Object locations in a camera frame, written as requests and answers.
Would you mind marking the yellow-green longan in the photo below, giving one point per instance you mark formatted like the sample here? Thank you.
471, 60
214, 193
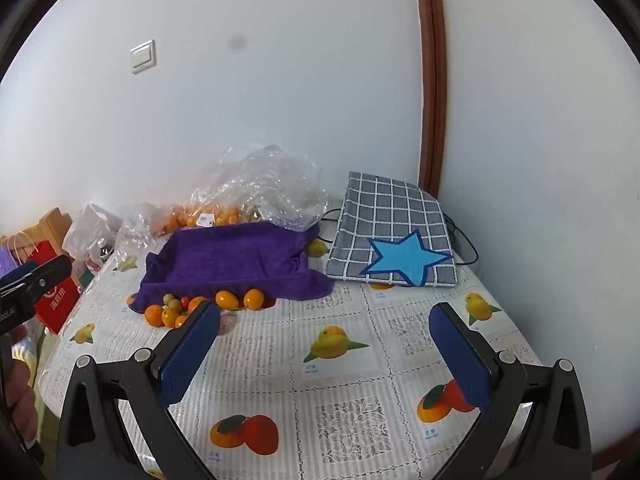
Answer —
175, 305
166, 300

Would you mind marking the grey checked star cushion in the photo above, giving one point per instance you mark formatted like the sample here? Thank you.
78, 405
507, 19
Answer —
390, 225

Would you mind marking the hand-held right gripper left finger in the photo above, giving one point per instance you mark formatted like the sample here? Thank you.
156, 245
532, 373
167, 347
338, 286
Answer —
192, 345

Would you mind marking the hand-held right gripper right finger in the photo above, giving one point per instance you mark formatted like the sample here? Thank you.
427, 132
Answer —
457, 355

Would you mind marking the red paper bag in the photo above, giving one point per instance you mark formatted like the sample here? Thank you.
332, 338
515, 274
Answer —
52, 295

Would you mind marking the fruit-print lace tablecloth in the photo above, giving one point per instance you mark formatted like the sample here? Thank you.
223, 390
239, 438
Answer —
300, 360

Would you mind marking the small clear plastic bag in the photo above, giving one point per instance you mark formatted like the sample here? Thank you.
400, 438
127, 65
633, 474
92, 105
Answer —
132, 232

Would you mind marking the purple towel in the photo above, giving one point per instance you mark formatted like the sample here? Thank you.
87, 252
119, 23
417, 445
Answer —
225, 255

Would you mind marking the brown wooden door frame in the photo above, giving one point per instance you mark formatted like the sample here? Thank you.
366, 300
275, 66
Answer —
434, 60

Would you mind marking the white light switch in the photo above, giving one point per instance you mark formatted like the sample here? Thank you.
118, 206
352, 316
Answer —
143, 56

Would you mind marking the pile of bagged oranges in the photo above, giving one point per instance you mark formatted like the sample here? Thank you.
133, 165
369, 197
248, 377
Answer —
190, 215

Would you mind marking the round orange tangerine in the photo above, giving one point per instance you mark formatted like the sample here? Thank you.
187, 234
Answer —
170, 318
154, 315
195, 303
181, 321

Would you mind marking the dark bottle with white cap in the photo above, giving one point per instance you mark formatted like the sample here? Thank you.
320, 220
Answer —
103, 250

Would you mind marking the cardboard box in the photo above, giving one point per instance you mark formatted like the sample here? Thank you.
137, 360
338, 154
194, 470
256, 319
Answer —
50, 222

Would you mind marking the small round orange kumquat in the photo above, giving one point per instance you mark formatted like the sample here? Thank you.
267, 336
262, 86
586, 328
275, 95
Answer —
253, 299

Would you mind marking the oval orange kumquat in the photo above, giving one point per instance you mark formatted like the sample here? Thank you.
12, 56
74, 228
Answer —
226, 299

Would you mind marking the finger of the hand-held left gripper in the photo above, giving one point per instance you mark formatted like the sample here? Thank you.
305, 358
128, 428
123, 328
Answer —
45, 275

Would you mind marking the white plastic bag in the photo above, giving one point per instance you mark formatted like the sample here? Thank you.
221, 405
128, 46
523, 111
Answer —
90, 230

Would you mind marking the purple fringed item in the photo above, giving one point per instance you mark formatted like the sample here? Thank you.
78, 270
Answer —
7, 257

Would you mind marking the large clear plastic bag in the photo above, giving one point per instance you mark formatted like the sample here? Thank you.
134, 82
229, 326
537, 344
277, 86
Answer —
270, 185

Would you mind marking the white price label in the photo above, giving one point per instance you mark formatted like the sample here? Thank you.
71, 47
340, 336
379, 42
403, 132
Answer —
206, 219

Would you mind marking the person's left hand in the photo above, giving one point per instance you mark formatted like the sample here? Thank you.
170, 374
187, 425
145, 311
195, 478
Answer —
22, 400

